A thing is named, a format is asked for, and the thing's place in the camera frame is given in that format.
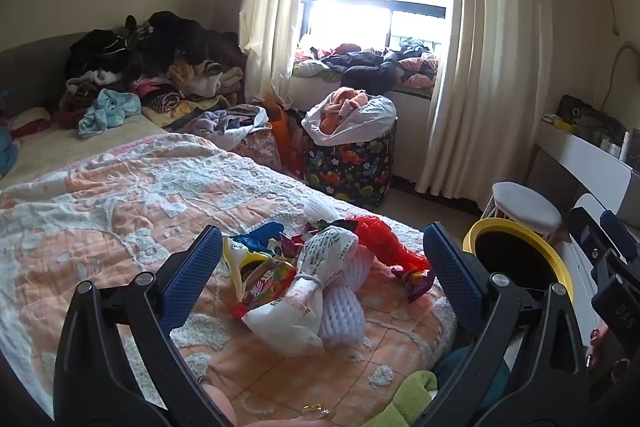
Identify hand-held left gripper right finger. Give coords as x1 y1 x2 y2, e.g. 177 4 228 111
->
410 222 591 427

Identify dark camouflage bag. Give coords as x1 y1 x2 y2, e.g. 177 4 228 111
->
556 94 628 144

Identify white foam fruit net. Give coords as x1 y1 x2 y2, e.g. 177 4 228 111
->
319 252 382 350

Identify orange fabric bag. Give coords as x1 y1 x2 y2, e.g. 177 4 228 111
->
262 101 307 178

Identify dinosaur print laundry bag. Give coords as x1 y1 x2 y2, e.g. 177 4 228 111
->
302 117 398 208

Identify grey bed headboard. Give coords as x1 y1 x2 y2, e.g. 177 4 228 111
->
0 32 103 120

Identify light blue cloth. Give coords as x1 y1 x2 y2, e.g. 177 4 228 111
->
77 88 142 135

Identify white plastic bag red print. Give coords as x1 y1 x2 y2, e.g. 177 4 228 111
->
243 227 362 358

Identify blue snack wrapper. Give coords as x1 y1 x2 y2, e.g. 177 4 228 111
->
235 222 286 254

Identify long cream curtain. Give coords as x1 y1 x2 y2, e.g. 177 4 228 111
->
417 0 540 208

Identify orange and white quilted blanket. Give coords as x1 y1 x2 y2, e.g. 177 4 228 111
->
0 132 458 427

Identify short cream curtain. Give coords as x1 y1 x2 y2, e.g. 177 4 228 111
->
239 0 323 108

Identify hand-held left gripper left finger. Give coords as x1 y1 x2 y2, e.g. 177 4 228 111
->
52 224 238 427

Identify white bag with orange clothes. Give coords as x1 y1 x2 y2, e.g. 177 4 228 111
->
301 88 397 146

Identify yellow rimmed black trash bin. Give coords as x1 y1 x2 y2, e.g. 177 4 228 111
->
462 217 574 303

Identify clear white plastic bag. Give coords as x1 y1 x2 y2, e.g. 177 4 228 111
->
302 197 342 229

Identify person's right hand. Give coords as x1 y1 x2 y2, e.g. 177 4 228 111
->
582 324 612 375

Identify purple foil snack wrapper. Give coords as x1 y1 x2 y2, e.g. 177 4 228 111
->
392 268 437 305

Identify yellow snack packet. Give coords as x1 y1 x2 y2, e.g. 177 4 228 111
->
222 237 271 303

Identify teal cloth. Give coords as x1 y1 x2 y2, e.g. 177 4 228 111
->
435 346 508 410

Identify white wire frame stool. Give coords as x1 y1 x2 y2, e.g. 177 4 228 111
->
480 181 564 245

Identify floral pink storage bag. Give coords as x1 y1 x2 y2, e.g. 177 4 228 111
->
234 127 284 174

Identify pink cloth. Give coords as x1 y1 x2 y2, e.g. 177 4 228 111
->
6 107 52 138

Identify clothes heap on window sill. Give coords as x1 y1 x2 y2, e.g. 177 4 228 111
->
294 37 441 90

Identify pile of mixed clothes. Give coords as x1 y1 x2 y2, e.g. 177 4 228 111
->
57 11 247 128

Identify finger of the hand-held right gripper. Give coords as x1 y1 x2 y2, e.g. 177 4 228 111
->
567 206 610 280
599 209 640 260

